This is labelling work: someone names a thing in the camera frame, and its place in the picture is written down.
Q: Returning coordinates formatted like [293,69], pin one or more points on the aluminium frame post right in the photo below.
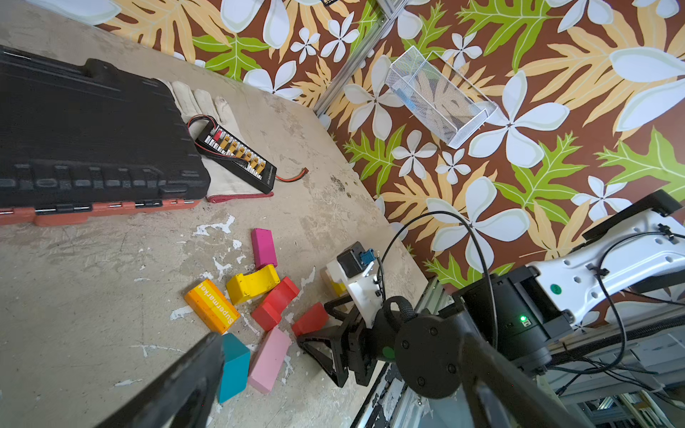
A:
[391,11]

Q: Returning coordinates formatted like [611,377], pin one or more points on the magenta block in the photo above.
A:
[264,250]

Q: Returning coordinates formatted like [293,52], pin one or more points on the white wire basket right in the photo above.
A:
[445,102]

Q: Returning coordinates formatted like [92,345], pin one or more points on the black red tool case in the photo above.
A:
[87,141]

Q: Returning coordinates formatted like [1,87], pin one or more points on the yellow rectangular block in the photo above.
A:
[339,289]

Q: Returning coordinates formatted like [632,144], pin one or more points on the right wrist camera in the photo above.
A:
[356,269]

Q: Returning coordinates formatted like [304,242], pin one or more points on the orange supermarket block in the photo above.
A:
[212,307]

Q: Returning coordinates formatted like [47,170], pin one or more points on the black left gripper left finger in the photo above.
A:
[181,396]

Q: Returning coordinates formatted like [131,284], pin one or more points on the red rectangular block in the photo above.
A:
[312,321]

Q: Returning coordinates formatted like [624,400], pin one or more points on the yellow arch block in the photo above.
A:
[243,288]

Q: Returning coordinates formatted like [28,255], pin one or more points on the black charging board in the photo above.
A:
[233,155]

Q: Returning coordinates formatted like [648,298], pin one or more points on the beige work glove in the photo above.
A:
[224,186]

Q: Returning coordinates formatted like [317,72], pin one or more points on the natural wood block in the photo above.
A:
[326,279]

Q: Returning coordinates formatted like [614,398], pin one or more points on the teal block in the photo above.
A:
[236,365]

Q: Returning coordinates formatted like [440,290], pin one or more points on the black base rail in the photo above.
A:
[391,403]

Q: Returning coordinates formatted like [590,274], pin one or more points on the pink block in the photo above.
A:
[269,360]

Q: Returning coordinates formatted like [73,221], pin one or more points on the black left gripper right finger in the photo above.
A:
[499,395]

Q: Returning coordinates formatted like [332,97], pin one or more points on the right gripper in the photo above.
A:
[353,347]

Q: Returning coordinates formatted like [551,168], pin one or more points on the red arch block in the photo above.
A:
[269,313]

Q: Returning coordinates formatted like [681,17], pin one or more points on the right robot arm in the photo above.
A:
[519,314]

